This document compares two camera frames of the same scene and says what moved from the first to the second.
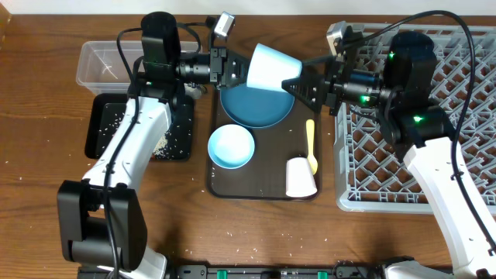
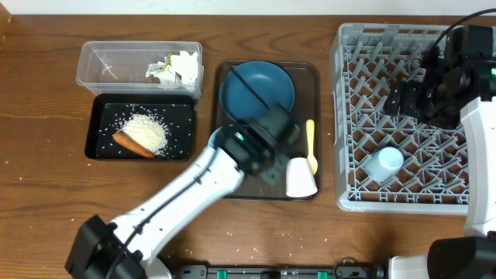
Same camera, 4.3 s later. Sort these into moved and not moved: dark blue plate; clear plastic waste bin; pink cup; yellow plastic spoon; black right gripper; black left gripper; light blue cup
Moved: light blue cup; black right gripper; black left gripper
Not moved: pink cup; clear plastic waste bin; dark blue plate; yellow plastic spoon
